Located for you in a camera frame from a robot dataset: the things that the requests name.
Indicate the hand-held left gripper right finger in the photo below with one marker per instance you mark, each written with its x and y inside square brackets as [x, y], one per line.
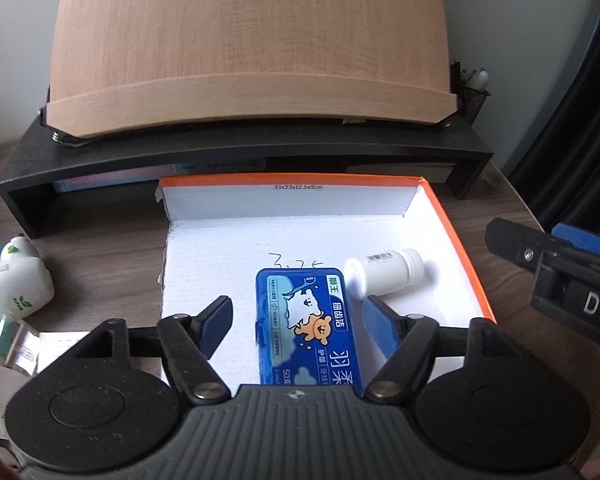
[380, 326]

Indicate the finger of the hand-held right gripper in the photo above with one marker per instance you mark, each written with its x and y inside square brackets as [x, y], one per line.
[515, 242]
[587, 242]

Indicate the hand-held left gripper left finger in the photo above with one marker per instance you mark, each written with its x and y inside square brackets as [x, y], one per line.
[215, 321]

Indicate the white pill bottle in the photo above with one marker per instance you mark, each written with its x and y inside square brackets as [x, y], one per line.
[390, 270]

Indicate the orange-edged white cardboard box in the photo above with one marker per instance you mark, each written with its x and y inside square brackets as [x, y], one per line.
[220, 255]

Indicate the blue floss pick case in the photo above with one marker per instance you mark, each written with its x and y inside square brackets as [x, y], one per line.
[305, 320]

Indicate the white plug adapter leaf print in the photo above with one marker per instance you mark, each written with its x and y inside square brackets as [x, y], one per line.
[17, 287]

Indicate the black curtain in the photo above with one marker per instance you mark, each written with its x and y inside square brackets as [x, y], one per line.
[575, 110]

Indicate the white charger box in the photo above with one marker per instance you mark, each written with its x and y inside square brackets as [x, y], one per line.
[80, 342]

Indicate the black mesh pen holder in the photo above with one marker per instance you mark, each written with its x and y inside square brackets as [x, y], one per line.
[472, 102]

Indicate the flat book under riser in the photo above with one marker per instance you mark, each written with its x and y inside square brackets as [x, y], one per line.
[130, 175]

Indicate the black monitor riser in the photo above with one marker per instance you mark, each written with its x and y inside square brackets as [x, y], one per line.
[290, 147]

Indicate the wooden board stand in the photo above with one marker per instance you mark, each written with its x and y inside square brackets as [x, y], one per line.
[250, 45]

